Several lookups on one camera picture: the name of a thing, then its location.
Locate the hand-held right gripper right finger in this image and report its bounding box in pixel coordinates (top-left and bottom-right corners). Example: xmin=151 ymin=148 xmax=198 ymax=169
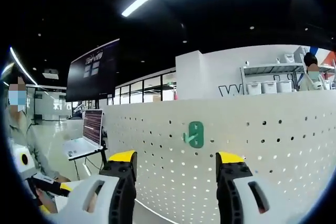
xmin=215 ymin=151 xmax=300 ymax=224

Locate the large dark wall screen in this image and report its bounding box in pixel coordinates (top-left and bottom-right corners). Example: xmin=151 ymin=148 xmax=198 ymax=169
xmin=65 ymin=39 xmax=121 ymax=102

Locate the white perforated mounting plate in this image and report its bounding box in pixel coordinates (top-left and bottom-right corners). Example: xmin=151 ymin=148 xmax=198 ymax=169
xmin=103 ymin=88 xmax=336 ymax=224

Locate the white laptop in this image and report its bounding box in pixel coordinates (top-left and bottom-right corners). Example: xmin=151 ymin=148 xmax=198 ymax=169
xmin=62 ymin=109 xmax=108 ymax=161

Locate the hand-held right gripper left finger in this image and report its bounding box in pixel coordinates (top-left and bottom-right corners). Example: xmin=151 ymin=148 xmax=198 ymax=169
xmin=56 ymin=150 xmax=138 ymax=224

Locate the white storage bin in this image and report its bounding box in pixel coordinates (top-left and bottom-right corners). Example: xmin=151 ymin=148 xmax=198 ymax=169
xmin=246 ymin=81 xmax=262 ymax=95
xmin=262 ymin=81 xmax=278 ymax=94
xmin=278 ymin=80 xmax=293 ymax=93

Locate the person's light grey shirt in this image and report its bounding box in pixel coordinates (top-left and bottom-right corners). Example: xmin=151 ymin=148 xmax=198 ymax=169
xmin=4 ymin=108 xmax=62 ymax=183

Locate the black laptop stand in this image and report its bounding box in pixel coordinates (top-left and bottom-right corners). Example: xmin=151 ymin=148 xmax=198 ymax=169
xmin=75 ymin=147 xmax=109 ymax=180

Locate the black framed glass partition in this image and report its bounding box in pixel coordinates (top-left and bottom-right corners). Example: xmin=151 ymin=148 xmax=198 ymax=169
xmin=115 ymin=73 xmax=176 ymax=104

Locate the green hook assembly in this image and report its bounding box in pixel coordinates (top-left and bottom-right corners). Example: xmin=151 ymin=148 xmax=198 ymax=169
xmin=183 ymin=121 xmax=205 ymax=149

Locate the short ceiling light strip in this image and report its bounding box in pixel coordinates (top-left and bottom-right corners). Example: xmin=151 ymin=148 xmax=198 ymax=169
xmin=9 ymin=47 xmax=39 ymax=86

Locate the metal shelf rack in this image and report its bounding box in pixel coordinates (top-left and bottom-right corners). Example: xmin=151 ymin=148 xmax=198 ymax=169
xmin=240 ymin=62 xmax=308 ymax=96

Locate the ceiling projector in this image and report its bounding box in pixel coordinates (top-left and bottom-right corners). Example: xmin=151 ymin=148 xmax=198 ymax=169
xmin=43 ymin=68 xmax=60 ymax=79

